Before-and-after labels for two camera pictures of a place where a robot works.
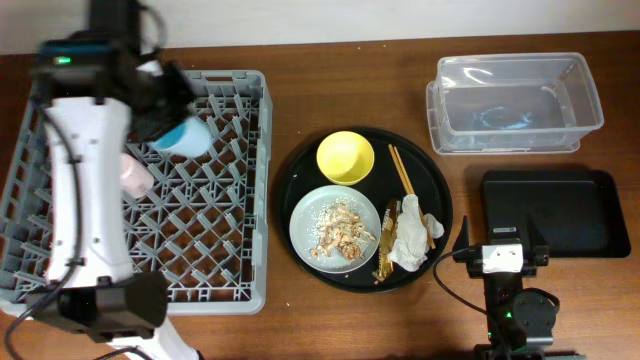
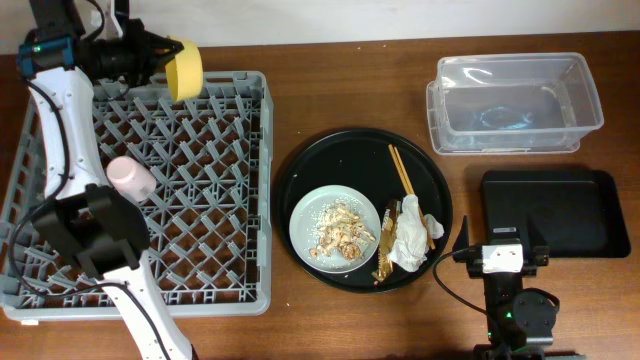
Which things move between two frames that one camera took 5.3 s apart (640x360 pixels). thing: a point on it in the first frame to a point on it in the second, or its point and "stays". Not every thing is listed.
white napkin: (414, 235) stays
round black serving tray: (364, 210) stays
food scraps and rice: (339, 231) stays
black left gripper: (163, 107) to (147, 55)
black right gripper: (536, 257) stays
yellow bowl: (345, 158) to (186, 72)
